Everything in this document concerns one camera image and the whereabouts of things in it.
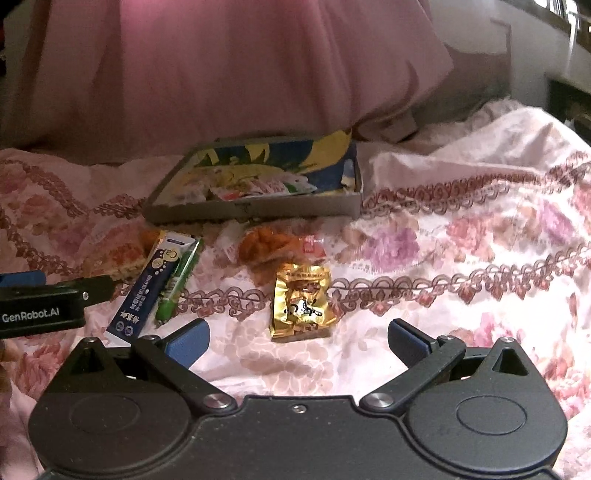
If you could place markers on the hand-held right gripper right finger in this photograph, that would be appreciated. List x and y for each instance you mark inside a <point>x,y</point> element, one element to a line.
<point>408,339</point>

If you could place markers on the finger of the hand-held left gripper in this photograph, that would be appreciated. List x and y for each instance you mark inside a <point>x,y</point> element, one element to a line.
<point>99,290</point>
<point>23,278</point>

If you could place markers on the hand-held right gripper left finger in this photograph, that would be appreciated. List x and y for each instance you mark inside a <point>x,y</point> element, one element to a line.
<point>187,345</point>

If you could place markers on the clear cake packet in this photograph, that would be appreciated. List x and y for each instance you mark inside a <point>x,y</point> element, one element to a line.
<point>115,254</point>

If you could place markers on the dark blue stick packet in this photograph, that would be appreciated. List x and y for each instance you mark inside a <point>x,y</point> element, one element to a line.
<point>147,286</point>

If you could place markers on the green stick packet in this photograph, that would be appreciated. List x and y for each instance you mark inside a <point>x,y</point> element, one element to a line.
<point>178,281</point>

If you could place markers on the gold snack packet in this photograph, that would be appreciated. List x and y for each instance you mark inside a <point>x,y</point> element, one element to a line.
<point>302,304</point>

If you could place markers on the orange round fruit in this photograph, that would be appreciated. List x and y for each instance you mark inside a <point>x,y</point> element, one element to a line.
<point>272,251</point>

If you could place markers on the printed cardboard box tray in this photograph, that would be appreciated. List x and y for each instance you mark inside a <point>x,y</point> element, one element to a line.
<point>258,207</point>

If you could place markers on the floral pink blanket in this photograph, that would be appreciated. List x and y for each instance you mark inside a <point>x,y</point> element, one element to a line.
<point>461,258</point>

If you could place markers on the white red snack packet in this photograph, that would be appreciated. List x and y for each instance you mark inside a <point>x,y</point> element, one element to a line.
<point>258,189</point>

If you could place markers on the grey cushion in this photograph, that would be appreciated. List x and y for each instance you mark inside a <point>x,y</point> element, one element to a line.
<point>471,78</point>

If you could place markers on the dark cabinet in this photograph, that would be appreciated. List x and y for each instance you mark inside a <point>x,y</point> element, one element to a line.
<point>570,104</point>

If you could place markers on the window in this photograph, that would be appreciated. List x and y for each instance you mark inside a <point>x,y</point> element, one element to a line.
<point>563,11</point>

